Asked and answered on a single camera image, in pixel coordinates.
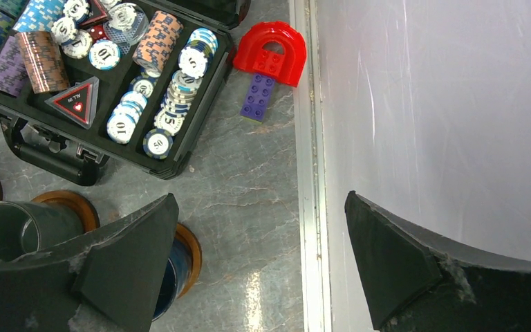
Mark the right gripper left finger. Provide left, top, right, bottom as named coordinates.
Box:
left=0, top=194, right=179, bottom=331

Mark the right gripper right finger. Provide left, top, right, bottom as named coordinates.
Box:
left=344, top=192, right=531, bottom=331

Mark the dark blue mug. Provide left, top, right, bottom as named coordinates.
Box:
left=152, top=239, right=192, bottom=321

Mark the grey mug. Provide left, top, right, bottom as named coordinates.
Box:
left=0, top=201, right=84, bottom=261

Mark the white fifty poker chip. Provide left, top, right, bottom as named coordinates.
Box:
left=142, top=128, right=174, bottom=160

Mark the all in triangle button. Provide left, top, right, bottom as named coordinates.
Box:
left=46, top=77, right=100, bottom=129

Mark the black poker chip case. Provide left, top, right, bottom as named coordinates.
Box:
left=0, top=1, right=250, bottom=186

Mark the white ten poker chip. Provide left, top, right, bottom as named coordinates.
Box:
left=88, top=40, right=121, bottom=71

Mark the purple poker chip stack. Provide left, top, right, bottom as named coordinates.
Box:
left=0, top=36, right=28, bottom=97

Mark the brown poker chip stack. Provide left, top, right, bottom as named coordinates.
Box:
left=15, top=31, right=70, bottom=93

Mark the peach poker chip stack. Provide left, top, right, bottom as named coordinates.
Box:
left=132, top=10, right=184, bottom=78

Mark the red die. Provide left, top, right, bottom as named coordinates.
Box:
left=87, top=24, right=109, bottom=42

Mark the red and purple toy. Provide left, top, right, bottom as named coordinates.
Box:
left=233, top=21, right=307, bottom=122

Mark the light blue chip stack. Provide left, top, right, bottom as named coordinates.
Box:
left=13, top=0, right=66, bottom=33

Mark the green poker chip stack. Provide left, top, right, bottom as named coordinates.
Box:
left=0, top=0, right=27, bottom=18

